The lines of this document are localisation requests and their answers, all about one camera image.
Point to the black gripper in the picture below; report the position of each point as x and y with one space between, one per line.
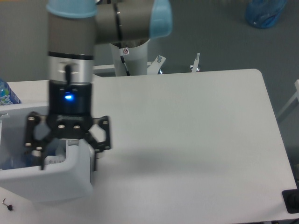
69 117

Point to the clear plastic water bottle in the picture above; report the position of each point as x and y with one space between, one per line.
54 156

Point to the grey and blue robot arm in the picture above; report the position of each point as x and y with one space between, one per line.
74 28

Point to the white plastic trash can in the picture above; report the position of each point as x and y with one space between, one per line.
59 180

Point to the blue labelled bottle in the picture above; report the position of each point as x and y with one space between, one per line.
7 96

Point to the black device at table edge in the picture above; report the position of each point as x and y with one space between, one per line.
291 199

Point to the blue plastic bag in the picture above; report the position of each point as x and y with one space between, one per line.
264 13

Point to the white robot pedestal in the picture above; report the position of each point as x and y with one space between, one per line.
130 58

